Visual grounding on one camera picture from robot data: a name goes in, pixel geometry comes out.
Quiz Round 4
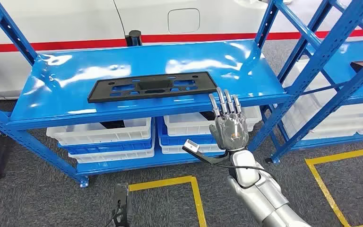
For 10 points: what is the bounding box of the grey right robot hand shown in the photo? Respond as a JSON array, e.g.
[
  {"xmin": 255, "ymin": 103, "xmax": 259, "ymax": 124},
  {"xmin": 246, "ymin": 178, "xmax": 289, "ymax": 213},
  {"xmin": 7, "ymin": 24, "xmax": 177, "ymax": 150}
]
[{"xmin": 208, "ymin": 87, "xmax": 250, "ymax": 152}]

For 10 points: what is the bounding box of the long black plastic part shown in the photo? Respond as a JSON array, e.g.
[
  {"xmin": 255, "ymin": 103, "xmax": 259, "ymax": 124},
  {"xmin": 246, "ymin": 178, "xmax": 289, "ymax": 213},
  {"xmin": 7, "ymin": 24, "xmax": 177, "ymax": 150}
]
[{"xmin": 87, "ymin": 71, "xmax": 219, "ymax": 104}]

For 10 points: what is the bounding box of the blue metal shelf rack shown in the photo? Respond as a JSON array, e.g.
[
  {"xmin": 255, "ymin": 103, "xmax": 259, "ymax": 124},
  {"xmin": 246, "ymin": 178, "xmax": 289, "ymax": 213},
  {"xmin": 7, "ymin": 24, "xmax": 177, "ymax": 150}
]
[
  {"xmin": 0, "ymin": 0, "xmax": 363, "ymax": 189},
  {"xmin": 264, "ymin": 0, "xmax": 363, "ymax": 165}
]

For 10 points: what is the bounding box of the black plastic piece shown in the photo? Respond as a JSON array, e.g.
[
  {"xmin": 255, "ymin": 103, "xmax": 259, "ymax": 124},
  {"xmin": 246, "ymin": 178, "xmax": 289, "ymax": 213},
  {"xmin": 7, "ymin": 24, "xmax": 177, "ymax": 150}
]
[
  {"xmin": 100, "ymin": 120, "xmax": 126, "ymax": 130},
  {"xmin": 199, "ymin": 110, "xmax": 216, "ymax": 122}
]

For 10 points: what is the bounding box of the blue plastic crate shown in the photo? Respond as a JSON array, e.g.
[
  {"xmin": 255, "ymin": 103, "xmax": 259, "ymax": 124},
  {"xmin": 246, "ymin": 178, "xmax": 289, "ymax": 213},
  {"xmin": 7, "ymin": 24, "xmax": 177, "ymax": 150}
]
[
  {"xmin": 58, "ymin": 136, "xmax": 155, "ymax": 157},
  {"xmin": 157, "ymin": 116, "xmax": 221, "ymax": 147}
]

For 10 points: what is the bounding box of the yellow floor tape square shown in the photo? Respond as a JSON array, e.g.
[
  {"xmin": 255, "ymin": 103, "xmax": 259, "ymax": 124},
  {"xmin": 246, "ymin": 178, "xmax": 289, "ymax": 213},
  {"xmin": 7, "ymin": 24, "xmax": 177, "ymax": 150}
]
[
  {"xmin": 304, "ymin": 146, "xmax": 363, "ymax": 227},
  {"xmin": 128, "ymin": 175, "xmax": 208, "ymax": 227}
]

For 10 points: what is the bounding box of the white car body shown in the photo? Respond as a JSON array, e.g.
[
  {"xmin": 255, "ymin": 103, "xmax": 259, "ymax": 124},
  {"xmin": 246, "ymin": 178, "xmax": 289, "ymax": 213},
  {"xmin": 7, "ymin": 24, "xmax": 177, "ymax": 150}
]
[{"xmin": 0, "ymin": 0, "xmax": 363, "ymax": 46}]

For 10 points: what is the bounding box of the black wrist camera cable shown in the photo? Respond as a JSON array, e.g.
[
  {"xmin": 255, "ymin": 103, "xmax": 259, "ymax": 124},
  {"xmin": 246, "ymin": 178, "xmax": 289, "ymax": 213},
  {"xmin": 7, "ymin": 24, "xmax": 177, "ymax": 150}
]
[{"xmin": 214, "ymin": 161, "xmax": 275, "ymax": 179}]

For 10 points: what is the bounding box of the black cylindrical post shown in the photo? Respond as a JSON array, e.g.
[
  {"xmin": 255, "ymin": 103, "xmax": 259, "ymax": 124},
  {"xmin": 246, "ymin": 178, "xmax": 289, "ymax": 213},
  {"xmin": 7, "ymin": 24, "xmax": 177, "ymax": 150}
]
[{"xmin": 124, "ymin": 29, "xmax": 143, "ymax": 47}]

